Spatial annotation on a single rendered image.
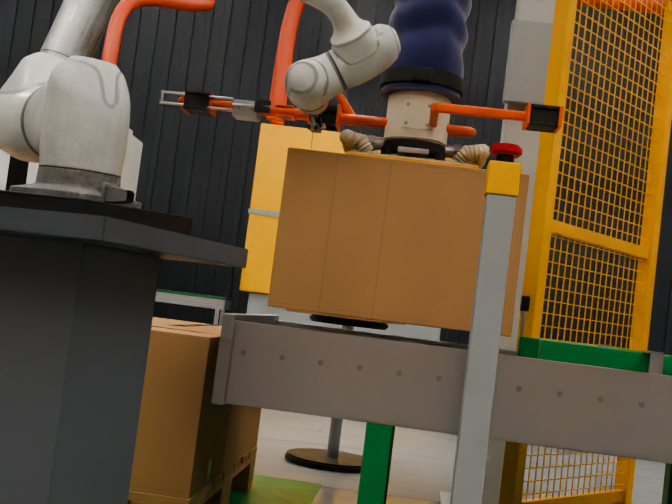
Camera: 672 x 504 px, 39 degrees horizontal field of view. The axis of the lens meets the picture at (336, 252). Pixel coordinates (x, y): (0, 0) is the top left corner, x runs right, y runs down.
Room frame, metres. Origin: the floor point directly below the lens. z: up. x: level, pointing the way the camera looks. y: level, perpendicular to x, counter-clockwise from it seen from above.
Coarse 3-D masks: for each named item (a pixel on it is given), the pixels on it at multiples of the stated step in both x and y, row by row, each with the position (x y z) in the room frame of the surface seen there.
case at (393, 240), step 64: (320, 192) 2.35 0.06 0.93; (384, 192) 2.33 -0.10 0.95; (448, 192) 2.32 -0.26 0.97; (320, 256) 2.34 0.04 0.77; (384, 256) 2.33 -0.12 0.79; (448, 256) 2.32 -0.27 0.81; (512, 256) 2.31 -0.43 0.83; (384, 320) 2.33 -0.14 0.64; (448, 320) 2.32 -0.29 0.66; (512, 320) 2.31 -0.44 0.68
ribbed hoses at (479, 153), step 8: (344, 136) 2.45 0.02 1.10; (352, 136) 2.44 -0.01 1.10; (360, 136) 2.44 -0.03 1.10; (344, 144) 2.46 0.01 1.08; (352, 144) 2.45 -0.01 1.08; (360, 144) 2.43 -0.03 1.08; (368, 144) 2.44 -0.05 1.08; (480, 144) 2.43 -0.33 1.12; (464, 152) 2.41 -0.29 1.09; (472, 152) 2.41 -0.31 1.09; (480, 152) 2.41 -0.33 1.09; (488, 152) 2.43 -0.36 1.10; (456, 160) 2.42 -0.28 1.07; (464, 160) 2.41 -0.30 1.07; (472, 160) 2.43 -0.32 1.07; (480, 160) 2.50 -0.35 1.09; (480, 168) 2.61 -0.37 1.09
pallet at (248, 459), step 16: (256, 448) 3.34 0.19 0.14; (240, 464) 3.05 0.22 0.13; (224, 480) 2.80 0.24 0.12; (240, 480) 3.26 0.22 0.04; (128, 496) 2.38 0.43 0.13; (144, 496) 2.37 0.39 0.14; (160, 496) 2.37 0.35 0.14; (192, 496) 2.41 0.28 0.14; (208, 496) 2.60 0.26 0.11; (224, 496) 2.84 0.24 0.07
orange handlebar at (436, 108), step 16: (272, 112) 2.55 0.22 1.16; (288, 112) 2.54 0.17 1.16; (432, 112) 2.29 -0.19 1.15; (448, 112) 2.27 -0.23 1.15; (464, 112) 2.26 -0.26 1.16; (480, 112) 2.26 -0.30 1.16; (496, 112) 2.25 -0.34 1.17; (512, 112) 2.25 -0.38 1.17; (384, 128) 2.57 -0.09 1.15; (448, 128) 2.50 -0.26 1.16; (464, 128) 2.50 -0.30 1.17
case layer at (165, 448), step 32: (160, 320) 3.11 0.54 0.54; (160, 352) 2.38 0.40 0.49; (192, 352) 2.37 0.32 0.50; (160, 384) 2.38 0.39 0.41; (192, 384) 2.37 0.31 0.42; (160, 416) 2.37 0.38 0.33; (192, 416) 2.37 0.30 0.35; (224, 416) 2.69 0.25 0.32; (256, 416) 3.26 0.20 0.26; (160, 448) 2.37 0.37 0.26; (192, 448) 2.37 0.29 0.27; (224, 448) 2.75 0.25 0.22; (160, 480) 2.37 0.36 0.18; (192, 480) 2.38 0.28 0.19
